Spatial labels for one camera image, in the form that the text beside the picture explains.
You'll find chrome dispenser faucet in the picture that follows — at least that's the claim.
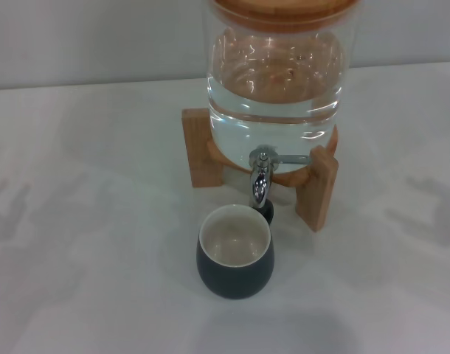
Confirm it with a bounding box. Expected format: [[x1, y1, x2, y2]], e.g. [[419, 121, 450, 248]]
[[248, 144, 315, 209]]

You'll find black cup with white inside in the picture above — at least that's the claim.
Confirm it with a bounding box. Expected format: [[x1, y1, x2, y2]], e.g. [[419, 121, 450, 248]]
[[195, 198, 276, 297]]

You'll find wooden dispenser stand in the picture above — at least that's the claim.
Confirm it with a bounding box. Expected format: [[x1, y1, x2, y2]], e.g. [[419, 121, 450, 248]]
[[181, 106, 340, 234]]

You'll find glass water dispenser jar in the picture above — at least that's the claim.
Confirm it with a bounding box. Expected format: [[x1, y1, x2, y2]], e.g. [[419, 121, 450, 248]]
[[204, 0, 358, 175]]

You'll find wooden dispenser lid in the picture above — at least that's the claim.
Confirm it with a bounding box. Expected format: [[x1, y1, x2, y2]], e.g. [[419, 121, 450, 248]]
[[210, 0, 359, 32]]

